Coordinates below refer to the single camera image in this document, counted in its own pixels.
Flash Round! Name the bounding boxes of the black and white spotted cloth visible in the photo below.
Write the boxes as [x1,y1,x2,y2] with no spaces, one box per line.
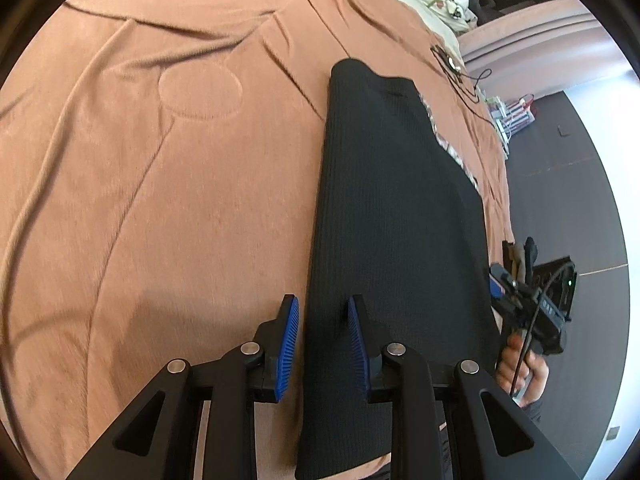
[440,0,476,26]

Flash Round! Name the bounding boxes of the brown blanket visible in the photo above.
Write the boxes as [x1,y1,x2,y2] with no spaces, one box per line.
[0,0,516,480]

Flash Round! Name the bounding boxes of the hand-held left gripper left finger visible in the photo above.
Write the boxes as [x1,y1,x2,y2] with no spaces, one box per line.
[65,294,301,480]

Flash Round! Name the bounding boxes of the person's right hand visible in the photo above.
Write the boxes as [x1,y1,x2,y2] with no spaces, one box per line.
[495,331,551,406]

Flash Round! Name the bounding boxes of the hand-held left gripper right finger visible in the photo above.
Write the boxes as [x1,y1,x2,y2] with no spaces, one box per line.
[347,294,582,480]

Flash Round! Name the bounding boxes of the black t-shirt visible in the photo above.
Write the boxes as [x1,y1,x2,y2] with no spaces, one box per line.
[295,57,501,480]

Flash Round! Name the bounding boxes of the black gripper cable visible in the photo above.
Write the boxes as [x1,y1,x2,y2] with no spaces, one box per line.
[510,262,576,393]

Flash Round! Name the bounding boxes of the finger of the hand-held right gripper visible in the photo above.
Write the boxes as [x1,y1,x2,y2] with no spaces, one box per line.
[490,262,524,311]

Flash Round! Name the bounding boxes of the striped gift bag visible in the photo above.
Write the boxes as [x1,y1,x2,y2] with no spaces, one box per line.
[492,92,536,136]

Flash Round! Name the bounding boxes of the pink curtain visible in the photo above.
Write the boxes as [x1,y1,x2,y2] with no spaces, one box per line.
[457,0,606,96]

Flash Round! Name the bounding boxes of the black cable with white tag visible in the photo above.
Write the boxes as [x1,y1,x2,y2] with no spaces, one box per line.
[430,45,501,131]

